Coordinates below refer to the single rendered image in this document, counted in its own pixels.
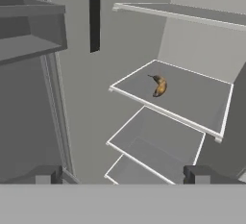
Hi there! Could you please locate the white-edged glass fridge shelf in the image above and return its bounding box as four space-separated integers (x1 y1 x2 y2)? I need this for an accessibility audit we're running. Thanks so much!
111 2 246 32
106 105 207 186
108 59 234 144
104 154 167 186

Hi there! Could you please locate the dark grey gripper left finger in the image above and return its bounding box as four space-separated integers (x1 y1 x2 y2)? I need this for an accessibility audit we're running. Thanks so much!
9 164 63 186

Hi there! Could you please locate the grey fridge door bin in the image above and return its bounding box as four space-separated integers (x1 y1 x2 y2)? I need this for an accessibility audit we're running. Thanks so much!
0 0 68 66

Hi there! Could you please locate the grey fridge door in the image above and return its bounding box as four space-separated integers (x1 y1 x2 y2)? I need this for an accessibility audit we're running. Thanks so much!
0 0 81 186

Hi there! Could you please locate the brown-spotted yellow banana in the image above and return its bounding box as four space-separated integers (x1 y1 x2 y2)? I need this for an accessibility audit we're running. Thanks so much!
147 74 168 98

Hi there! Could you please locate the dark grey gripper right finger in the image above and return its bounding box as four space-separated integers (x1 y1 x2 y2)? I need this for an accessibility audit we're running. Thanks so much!
183 164 240 186

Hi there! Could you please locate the grey fridge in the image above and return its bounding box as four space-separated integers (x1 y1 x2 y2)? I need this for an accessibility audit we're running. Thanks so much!
47 0 246 186

